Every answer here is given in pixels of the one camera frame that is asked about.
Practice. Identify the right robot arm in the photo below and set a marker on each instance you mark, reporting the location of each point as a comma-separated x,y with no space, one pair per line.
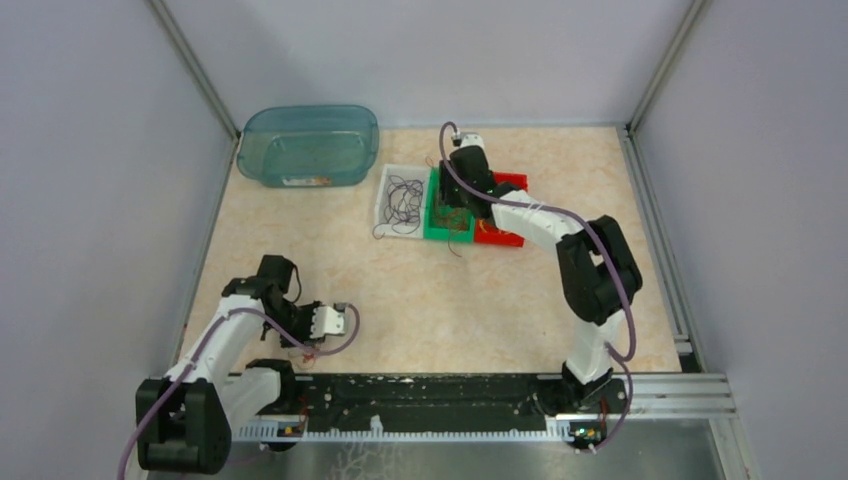
598,272

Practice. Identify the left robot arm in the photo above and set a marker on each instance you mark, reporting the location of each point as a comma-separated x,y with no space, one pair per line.
186,419

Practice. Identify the white plastic bin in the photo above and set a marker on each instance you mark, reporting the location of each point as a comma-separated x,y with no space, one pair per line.
400,206

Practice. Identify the green plastic bin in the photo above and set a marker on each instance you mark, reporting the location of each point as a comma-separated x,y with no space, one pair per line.
442,222

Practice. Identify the red plastic bin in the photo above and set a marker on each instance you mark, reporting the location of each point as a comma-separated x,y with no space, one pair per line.
487,234

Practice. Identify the blue transparent plastic tub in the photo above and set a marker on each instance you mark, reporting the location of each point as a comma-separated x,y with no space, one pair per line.
309,146

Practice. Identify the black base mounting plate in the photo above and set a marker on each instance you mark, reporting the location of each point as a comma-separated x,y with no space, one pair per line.
461,403

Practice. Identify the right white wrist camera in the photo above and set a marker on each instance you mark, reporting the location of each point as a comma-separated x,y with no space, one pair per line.
461,140

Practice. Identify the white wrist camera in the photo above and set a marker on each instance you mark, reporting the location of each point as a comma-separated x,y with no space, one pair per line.
328,320
461,140

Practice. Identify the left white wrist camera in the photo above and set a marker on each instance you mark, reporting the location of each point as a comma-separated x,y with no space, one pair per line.
328,320

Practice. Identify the white slotted cable duct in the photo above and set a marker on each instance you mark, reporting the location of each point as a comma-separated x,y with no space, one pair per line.
273,431

